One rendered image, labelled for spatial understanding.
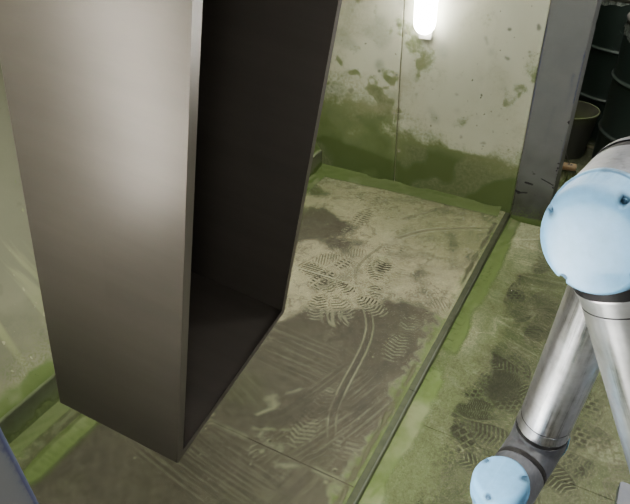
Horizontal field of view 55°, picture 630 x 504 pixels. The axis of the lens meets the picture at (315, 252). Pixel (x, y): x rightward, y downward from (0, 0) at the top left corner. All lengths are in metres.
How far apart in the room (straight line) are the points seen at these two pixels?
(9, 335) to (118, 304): 1.07
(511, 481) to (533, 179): 2.26
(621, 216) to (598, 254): 0.05
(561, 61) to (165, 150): 2.24
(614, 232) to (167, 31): 0.60
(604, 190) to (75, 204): 0.87
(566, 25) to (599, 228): 2.29
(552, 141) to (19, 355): 2.41
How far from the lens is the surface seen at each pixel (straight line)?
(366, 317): 2.53
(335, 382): 2.27
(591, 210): 0.66
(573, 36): 2.92
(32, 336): 2.33
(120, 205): 1.09
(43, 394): 2.34
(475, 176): 3.25
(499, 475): 1.09
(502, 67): 3.01
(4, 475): 0.40
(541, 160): 3.13
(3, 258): 2.34
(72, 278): 1.31
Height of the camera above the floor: 1.72
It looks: 35 degrees down
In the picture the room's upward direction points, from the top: 2 degrees counter-clockwise
